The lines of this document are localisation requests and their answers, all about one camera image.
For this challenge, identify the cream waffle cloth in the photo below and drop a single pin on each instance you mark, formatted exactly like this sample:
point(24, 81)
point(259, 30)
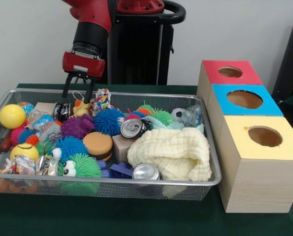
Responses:
point(171, 152)

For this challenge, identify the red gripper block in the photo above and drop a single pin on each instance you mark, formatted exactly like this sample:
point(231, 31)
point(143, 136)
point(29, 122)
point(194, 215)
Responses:
point(83, 65)

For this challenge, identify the silver crushed can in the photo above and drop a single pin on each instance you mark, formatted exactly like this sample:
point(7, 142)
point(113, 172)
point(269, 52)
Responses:
point(146, 172)

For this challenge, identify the toy hamburger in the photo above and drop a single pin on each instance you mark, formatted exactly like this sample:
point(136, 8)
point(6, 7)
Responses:
point(97, 145)

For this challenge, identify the yellow duck plush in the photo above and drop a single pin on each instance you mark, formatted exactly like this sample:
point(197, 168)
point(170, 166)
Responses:
point(80, 109)

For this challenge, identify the black crushed soda can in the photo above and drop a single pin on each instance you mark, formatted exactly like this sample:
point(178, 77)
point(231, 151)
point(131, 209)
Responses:
point(134, 127)

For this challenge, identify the small black white soccer ball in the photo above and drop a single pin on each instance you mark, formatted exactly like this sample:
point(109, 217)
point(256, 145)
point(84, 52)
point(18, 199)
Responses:
point(178, 115)

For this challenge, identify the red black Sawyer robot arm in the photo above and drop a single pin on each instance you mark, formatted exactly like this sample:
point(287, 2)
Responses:
point(92, 24)

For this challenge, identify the plain yellow ball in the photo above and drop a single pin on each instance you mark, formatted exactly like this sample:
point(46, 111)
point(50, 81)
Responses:
point(12, 116)

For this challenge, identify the blue fuzzy toy with eyes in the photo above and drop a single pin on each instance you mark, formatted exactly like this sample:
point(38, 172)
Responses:
point(70, 147)

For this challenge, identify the green fuzzy toy with eyes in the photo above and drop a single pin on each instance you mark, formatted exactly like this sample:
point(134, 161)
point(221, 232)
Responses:
point(87, 166)

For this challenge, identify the purple spiky ball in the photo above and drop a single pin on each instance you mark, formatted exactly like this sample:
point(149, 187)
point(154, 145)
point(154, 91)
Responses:
point(77, 126)

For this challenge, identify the shallow clear mesh bin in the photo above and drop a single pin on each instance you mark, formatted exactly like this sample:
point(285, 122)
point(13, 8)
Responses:
point(136, 190)

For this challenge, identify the yellow smiley face ball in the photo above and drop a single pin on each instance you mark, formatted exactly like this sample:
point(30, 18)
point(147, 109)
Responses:
point(24, 152)

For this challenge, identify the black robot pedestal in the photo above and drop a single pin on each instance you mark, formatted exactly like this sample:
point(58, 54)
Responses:
point(141, 49)

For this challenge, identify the wooden box with three holes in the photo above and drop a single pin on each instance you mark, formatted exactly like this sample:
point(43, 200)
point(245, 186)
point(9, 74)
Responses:
point(259, 184)

